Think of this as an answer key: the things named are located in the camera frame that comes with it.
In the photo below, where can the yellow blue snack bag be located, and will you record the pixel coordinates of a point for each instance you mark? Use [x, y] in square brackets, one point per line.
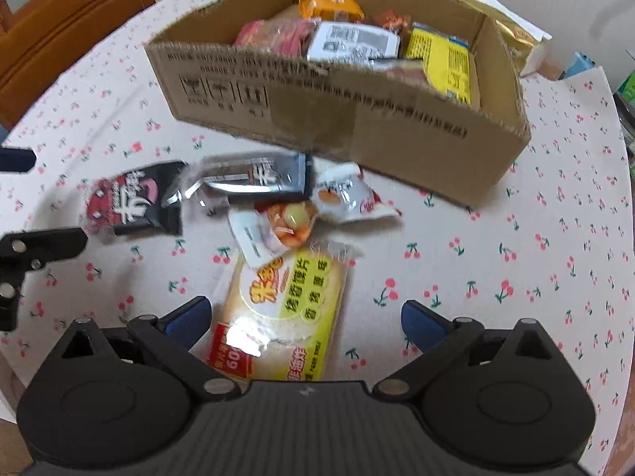
[445, 61]

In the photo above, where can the orange snack packet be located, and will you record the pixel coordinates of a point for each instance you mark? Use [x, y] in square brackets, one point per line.
[331, 10]

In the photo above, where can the gold tissue box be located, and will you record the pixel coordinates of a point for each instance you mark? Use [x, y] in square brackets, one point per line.
[528, 44]

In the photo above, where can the small fruit candy packet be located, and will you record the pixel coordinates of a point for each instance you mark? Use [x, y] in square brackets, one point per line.
[268, 232]

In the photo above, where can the sausage clear packet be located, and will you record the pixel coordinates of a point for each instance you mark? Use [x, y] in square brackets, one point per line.
[408, 70]

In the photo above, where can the yellow rice cracker pack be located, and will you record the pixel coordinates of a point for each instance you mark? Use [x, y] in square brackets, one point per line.
[277, 321]

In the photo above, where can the black red beef snack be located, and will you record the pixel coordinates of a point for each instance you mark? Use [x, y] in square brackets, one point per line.
[134, 202]

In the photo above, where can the left wooden chair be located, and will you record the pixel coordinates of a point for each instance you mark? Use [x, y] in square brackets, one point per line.
[47, 41]

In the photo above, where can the pink snack packet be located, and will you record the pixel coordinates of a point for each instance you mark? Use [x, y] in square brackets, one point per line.
[284, 36]

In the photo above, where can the cardboard box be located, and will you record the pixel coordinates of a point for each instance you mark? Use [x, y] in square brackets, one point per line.
[345, 112]

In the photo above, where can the dark jerky clear packet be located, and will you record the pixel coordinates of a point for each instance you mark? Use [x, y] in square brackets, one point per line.
[218, 182]

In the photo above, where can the white blue snack packet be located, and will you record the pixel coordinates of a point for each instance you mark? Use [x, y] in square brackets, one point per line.
[351, 43]

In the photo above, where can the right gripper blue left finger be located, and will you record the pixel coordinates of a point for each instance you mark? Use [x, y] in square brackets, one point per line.
[188, 323]

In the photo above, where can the light blue small box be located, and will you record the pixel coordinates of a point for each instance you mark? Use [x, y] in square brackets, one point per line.
[579, 63]

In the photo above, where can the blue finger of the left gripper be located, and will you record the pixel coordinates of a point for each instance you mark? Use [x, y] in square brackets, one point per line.
[16, 160]

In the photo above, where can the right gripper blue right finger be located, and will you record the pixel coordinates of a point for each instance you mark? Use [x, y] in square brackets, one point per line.
[423, 327]

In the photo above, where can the orange foil snack bag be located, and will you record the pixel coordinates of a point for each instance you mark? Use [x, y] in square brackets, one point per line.
[391, 21]

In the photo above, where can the cherry print tablecloth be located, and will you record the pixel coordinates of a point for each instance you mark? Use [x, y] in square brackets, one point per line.
[554, 242]

